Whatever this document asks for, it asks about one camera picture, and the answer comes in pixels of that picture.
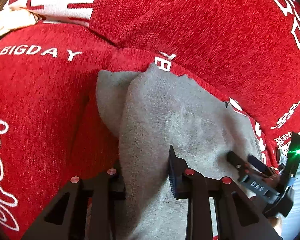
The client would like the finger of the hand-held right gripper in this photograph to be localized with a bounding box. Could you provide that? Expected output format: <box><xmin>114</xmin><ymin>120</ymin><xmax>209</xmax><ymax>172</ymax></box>
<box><xmin>249</xmin><ymin>155</ymin><xmax>268</xmax><ymax>174</ymax></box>
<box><xmin>226</xmin><ymin>151</ymin><xmax>253</xmax><ymax>180</ymax></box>

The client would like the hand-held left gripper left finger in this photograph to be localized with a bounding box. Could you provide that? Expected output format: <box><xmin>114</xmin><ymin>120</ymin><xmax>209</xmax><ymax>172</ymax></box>
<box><xmin>21</xmin><ymin>169</ymin><xmax>127</xmax><ymax>240</ymax></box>

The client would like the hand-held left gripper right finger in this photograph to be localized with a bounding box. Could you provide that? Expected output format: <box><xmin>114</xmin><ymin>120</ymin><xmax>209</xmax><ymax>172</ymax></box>
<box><xmin>168</xmin><ymin>145</ymin><xmax>283</xmax><ymax>240</ymax></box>

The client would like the grey knit garment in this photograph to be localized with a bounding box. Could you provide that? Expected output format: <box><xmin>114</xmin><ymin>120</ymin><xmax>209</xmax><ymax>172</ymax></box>
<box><xmin>96</xmin><ymin>64</ymin><xmax>268</xmax><ymax>240</ymax></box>

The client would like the red printed sofa seat cover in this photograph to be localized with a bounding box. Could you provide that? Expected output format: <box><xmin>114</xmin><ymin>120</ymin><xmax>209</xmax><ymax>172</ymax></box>
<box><xmin>0</xmin><ymin>21</ymin><xmax>278</xmax><ymax>240</ymax></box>

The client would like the red printed sofa back cushion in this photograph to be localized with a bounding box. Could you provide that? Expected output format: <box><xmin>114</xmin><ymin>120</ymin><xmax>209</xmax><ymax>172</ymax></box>
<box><xmin>5</xmin><ymin>0</ymin><xmax>300</xmax><ymax>137</ymax></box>

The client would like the cream white cloth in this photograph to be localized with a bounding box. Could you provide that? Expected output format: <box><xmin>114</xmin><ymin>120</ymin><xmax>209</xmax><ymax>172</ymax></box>
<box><xmin>0</xmin><ymin>7</ymin><xmax>40</xmax><ymax>40</ymax></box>

